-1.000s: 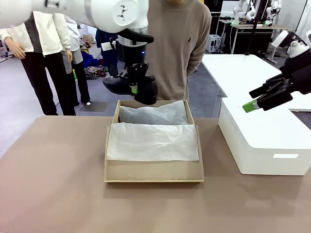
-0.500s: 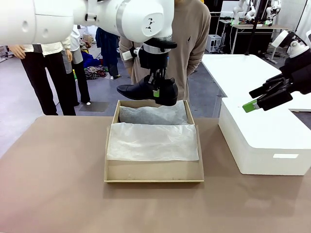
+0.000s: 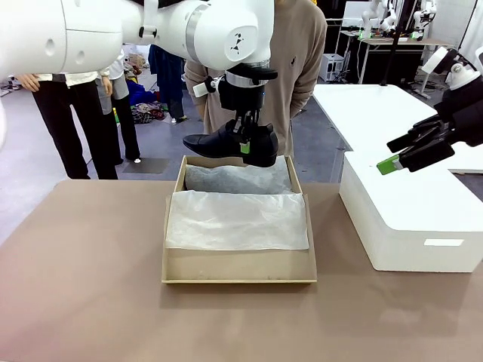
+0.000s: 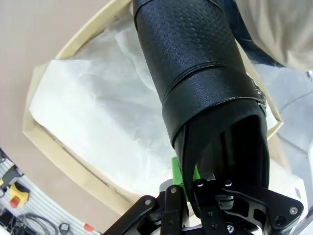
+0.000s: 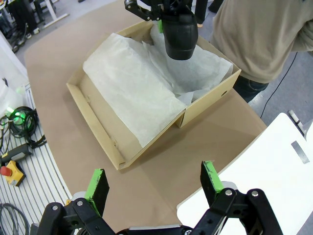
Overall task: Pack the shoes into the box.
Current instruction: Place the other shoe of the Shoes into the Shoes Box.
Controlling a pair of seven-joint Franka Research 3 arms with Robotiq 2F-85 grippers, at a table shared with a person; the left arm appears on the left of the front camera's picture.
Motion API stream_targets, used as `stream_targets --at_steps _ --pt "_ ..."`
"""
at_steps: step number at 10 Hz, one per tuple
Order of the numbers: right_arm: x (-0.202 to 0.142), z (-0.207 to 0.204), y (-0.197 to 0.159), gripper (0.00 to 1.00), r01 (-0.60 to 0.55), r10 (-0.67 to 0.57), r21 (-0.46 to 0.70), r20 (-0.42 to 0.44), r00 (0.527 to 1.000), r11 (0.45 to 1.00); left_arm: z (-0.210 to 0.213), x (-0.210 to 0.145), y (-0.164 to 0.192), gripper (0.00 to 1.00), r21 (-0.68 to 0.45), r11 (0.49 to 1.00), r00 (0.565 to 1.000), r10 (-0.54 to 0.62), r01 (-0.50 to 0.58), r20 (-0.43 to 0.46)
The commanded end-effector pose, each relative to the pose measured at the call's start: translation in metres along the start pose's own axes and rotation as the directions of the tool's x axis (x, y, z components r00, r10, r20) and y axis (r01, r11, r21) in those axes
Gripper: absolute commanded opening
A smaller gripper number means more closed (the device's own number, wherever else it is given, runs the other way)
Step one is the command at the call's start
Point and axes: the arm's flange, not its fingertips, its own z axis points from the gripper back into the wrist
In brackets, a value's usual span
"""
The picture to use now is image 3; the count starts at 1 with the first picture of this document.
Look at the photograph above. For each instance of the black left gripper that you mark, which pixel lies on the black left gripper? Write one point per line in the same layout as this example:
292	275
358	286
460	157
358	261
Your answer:
241	96

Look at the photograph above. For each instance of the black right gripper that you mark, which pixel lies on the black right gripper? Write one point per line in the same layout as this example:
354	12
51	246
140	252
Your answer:
466	113

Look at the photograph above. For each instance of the black leather dress shoe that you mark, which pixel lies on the black leather dress shoe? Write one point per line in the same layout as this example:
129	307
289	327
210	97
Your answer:
211	145

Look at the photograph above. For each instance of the cardboard shoe box with lid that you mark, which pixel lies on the cardboard shoe box with lid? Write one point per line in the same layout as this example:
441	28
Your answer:
234	265

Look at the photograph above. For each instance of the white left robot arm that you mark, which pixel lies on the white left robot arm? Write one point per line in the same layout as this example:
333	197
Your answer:
75	34

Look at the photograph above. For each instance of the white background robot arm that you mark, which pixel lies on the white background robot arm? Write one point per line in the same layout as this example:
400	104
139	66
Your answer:
420	15
368	15

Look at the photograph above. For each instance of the white foam box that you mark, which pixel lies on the white foam box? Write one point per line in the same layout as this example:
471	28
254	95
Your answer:
396	211

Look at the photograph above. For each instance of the white table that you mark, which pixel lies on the white table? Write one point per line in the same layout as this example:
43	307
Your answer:
358	109

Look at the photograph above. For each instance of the person in beige sweater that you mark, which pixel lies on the person in beige sweater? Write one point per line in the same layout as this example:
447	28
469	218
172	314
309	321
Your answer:
298	56

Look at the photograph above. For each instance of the white tissue paper sheet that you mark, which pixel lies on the white tissue paper sheet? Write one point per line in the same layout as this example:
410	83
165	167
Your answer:
237	222

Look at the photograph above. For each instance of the patterned clothes pile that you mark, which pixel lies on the patterned clothes pile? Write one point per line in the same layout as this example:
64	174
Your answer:
149	112

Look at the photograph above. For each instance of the background desk with beige top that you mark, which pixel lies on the background desk with beige top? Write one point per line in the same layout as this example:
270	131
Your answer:
400	40

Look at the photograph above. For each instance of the white cube device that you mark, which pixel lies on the white cube device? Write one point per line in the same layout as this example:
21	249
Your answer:
332	66

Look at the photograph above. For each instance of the black stand pole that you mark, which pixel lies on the black stand pole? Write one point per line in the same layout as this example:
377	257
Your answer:
396	37

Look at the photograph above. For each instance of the blue cloth bundle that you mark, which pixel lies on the blue cloth bundle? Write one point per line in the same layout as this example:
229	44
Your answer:
137	90

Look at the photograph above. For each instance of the white curtain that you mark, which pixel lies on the white curtain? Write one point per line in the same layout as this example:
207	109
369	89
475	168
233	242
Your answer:
471	22

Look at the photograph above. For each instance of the tan cloth bundle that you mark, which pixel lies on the tan cloth bundle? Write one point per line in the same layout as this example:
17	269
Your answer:
137	62

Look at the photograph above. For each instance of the mannequin in white jacket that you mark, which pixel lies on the mannequin in white jacket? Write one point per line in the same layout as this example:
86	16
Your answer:
56	124

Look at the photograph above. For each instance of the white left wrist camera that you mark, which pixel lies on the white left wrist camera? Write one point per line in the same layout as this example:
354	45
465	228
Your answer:
200	89

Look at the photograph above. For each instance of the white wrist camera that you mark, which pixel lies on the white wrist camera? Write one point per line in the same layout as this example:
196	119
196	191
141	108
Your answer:
200	89
434	60

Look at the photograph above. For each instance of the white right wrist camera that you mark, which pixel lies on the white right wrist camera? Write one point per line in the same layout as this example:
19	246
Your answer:
434	60

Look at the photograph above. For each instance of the metal mannequin base plate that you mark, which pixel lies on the metal mannequin base plate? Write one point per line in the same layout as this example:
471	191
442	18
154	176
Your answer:
147	166

